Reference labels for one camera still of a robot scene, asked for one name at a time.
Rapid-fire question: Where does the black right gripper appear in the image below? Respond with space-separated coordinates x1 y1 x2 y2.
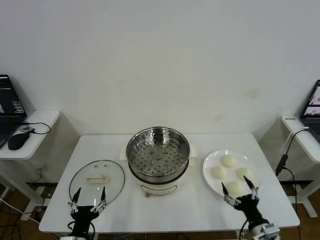
221 175 270 229

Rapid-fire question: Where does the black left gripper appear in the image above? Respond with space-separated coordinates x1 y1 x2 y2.
67 186 109 235

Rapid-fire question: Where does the white steamed baozi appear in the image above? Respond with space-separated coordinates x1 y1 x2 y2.
211 165 228 180
236 167 255 181
226 181 245 197
220 154 238 169

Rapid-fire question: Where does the round glass pot lid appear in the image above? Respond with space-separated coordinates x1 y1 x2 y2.
69 159 126 210

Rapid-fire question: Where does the perforated steel steamer basket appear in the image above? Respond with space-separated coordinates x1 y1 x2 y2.
125 126 192 181

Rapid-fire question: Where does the round white plate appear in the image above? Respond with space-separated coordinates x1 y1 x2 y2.
202 149 264 202

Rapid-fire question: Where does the white side desk with label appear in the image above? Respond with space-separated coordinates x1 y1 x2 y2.
280 115 320 218

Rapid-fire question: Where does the white side desk with mouse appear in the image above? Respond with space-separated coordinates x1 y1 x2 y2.
0 109 62 221

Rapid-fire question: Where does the black computer mouse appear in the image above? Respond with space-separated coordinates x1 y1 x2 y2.
7 132 29 151

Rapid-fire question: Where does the grey laptop with bright screen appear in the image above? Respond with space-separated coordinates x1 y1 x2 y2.
299 79 320 142

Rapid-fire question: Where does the black laptop with dark screen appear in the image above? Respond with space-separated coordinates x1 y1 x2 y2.
0 73 28 150

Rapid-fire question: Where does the black adapter cable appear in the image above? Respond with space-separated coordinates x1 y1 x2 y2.
274 126 311 208

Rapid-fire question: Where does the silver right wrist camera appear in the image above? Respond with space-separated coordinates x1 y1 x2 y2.
261 223 281 237

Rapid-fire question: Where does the white flat cable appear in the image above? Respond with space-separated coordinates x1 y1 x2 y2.
279 126 311 155

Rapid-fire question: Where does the black dongle with cable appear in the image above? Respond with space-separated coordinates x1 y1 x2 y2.
19 121 52 137

